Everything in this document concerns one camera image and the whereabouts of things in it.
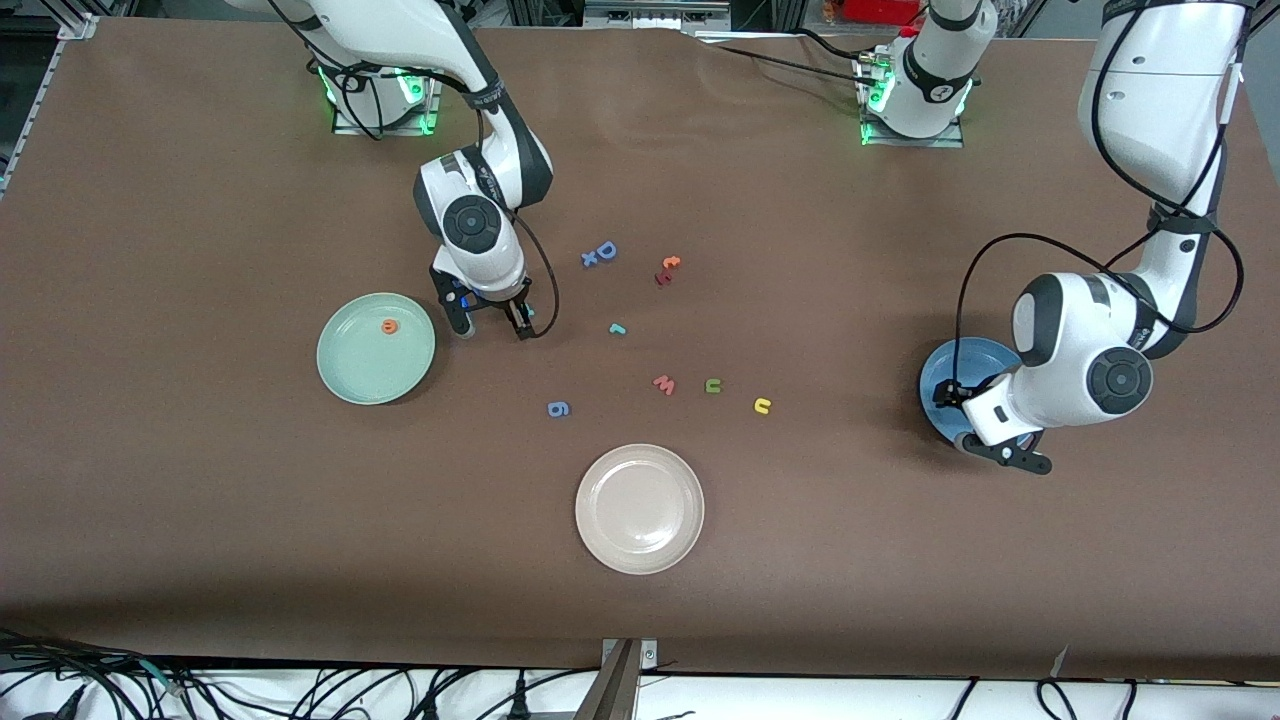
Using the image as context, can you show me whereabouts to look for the blue plate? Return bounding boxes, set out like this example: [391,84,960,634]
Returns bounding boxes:
[919,338,1021,446]

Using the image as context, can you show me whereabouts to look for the light green plate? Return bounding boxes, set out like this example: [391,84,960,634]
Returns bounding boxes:
[316,292,438,406]

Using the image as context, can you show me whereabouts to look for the beige plate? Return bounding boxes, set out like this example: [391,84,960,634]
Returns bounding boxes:
[575,444,706,576]

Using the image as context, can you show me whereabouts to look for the grey power strip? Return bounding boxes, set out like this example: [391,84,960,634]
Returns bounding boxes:
[583,0,736,31]

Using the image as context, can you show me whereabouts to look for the brown table cover mat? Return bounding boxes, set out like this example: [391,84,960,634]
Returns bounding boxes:
[0,18,1280,681]

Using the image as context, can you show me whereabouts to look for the red box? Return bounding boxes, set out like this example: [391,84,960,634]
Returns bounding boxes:
[843,0,926,26]

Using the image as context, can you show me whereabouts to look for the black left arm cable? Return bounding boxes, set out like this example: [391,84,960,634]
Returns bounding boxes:
[952,0,1247,396]

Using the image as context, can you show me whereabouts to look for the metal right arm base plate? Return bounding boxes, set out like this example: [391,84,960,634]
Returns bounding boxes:
[330,70,443,137]

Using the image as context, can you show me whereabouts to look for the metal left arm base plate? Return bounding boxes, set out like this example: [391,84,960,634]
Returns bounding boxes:
[858,45,967,149]

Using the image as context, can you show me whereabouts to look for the aluminium bracket profile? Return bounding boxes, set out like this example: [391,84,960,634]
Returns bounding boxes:
[572,638,659,720]

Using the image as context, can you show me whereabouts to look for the black base cable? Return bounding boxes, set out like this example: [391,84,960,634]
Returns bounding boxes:
[700,40,871,81]

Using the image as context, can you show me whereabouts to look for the aluminium frame rail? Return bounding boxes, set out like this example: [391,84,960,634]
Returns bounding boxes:
[0,10,101,196]

